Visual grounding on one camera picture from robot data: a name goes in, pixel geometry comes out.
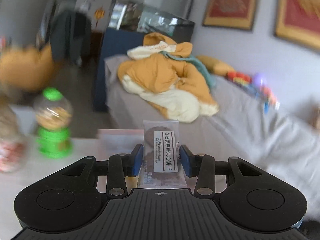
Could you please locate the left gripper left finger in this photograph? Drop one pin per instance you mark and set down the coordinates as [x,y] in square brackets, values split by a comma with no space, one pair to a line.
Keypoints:
[120,166]

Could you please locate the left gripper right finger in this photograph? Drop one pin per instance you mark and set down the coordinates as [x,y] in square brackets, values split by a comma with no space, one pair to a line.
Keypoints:
[201,167]

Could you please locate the brown biscuit pack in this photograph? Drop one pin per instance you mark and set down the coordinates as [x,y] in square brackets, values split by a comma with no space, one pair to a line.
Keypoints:
[161,167]

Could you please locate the white fringed table cloth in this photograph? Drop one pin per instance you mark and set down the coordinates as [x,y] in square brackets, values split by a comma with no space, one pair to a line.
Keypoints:
[34,167]

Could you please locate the orange cream quilt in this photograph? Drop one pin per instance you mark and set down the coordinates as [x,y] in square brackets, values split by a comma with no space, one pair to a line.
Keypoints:
[165,74]

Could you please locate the green gumball machine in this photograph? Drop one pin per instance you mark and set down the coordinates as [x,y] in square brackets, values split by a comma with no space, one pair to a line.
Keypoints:
[53,114]

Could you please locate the colourful toy blocks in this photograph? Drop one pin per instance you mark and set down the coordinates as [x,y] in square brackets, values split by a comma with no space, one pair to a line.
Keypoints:
[256,87]

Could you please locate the yellow cushion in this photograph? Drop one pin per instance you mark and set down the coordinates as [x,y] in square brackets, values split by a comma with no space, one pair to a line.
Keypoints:
[215,66]

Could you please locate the plastic jar red label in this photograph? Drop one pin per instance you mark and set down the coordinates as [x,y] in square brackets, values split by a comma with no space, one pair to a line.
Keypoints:
[13,141]

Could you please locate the dark blue cabinet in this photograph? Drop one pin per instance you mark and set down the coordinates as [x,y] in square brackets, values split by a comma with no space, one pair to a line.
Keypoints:
[113,52]

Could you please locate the orange armchair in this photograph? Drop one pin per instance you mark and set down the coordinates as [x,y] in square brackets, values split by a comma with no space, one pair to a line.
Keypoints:
[28,69]

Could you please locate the hanging dark jacket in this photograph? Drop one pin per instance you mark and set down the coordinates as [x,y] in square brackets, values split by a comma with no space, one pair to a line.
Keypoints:
[70,36]

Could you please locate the glass fish tank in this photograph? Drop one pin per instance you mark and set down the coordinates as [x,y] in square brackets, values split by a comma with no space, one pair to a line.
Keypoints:
[168,17]

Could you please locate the gold framed red picture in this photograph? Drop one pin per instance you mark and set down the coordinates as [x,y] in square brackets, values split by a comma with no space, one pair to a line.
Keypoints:
[237,14]

